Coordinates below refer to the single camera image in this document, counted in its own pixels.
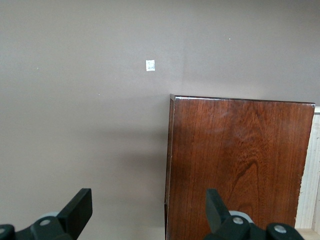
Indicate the dark brown wooden box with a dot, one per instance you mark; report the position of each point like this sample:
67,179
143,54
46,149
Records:
237,162

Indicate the small square tape mark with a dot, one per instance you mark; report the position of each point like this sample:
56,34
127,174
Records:
150,65

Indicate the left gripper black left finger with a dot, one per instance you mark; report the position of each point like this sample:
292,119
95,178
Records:
72,215

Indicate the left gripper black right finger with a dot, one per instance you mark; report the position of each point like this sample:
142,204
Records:
220,222

